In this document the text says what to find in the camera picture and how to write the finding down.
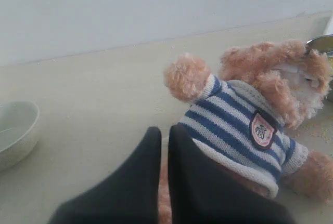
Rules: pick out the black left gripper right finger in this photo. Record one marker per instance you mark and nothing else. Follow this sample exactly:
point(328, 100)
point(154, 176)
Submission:
point(201, 192)

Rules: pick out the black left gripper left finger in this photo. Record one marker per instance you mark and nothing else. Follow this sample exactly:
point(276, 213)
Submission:
point(129, 195)

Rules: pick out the tan teddy bear striped sweater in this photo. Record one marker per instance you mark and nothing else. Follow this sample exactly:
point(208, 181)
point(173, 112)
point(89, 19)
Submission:
point(239, 117)

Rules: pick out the white ceramic bowl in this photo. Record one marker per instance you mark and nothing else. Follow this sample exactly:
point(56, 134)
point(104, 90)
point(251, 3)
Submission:
point(19, 120)

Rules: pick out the steel bowl of millet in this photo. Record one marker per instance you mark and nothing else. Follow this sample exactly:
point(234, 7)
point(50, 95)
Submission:
point(321, 44)

